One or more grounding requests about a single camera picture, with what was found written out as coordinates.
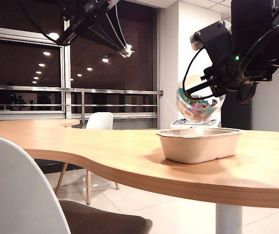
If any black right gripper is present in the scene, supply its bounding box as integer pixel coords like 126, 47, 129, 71
186, 52, 252, 98

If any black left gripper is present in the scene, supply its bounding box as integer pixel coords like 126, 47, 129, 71
55, 9, 135, 59

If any clear plastic jar of clips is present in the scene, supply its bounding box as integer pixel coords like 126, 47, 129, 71
176, 73, 226, 124

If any beige rectangular paper pulp container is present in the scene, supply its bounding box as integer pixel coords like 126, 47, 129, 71
155, 126, 245, 164

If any dark door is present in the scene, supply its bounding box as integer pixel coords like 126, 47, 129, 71
221, 94, 253, 130

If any white remote controller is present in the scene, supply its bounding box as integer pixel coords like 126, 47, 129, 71
169, 118, 222, 130

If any steel window railing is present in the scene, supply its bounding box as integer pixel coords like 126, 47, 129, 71
0, 84, 164, 130

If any white chair with wooden legs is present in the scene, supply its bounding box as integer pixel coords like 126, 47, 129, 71
55, 112, 120, 206

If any white round table leg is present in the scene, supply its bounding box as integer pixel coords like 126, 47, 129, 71
215, 203, 243, 234

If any brown seat cushion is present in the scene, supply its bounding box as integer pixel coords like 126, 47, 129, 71
58, 200, 153, 234

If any white plastic shell chair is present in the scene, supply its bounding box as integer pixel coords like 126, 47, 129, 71
0, 134, 72, 234

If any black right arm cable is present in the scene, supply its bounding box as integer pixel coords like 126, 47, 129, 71
182, 45, 214, 101

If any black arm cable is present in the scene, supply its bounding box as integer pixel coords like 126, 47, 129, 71
182, 45, 214, 101
16, 0, 64, 47

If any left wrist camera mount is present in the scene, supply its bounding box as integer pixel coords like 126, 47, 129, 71
82, 0, 118, 13

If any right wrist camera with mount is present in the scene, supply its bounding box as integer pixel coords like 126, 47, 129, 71
189, 19, 233, 64

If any aluminium window frame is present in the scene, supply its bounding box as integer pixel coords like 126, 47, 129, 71
0, 19, 161, 122

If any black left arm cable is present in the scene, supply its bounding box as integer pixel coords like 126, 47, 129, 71
16, 0, 64, 47

